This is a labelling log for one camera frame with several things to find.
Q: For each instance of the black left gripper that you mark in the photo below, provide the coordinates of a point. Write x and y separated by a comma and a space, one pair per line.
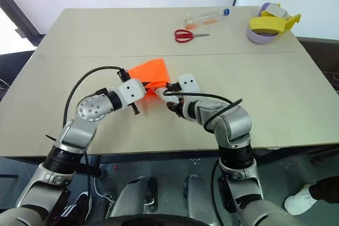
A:
123, 74

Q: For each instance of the black and white shoe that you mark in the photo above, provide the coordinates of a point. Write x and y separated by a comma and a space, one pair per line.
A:
76, 206

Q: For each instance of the silver left robot leg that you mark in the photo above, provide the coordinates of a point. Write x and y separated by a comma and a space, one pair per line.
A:
129, 197

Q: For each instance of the white and purple box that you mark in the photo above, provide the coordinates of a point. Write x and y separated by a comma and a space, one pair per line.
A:
274, 10

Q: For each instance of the clear bottle with blue cap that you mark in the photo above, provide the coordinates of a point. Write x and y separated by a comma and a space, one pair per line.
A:
206, 17

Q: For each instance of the dark trouser leg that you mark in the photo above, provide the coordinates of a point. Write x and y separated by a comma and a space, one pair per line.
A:
327, 187

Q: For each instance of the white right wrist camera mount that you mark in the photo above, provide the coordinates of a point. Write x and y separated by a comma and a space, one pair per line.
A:
188, 82

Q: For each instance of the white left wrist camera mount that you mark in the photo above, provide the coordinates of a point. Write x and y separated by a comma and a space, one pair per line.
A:
130, 91

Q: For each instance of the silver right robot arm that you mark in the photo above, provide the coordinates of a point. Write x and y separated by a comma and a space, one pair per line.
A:
233, 122

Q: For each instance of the yellow tape roll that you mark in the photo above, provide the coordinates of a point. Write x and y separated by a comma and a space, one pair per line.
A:
265, 23

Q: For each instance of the orange fabric pouch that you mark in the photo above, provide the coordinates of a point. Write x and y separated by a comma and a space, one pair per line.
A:
149, 71

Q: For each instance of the dark metal post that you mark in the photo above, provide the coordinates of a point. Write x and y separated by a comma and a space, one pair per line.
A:
18, 14

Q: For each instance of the purple tape roll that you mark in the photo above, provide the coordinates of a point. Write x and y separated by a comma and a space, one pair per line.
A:
258, 38

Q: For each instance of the silver right robot leg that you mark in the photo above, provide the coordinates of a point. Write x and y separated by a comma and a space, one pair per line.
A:
198, 194

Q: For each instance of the silver robot leg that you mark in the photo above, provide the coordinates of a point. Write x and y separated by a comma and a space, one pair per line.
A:
129, 197
198, 194

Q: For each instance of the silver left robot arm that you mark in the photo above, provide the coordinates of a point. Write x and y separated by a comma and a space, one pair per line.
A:
87, 109

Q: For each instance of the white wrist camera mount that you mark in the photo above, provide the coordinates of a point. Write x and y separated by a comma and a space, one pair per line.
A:
130, 91
188, 82

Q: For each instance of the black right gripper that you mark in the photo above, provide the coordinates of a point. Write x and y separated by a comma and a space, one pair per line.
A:
179, 108

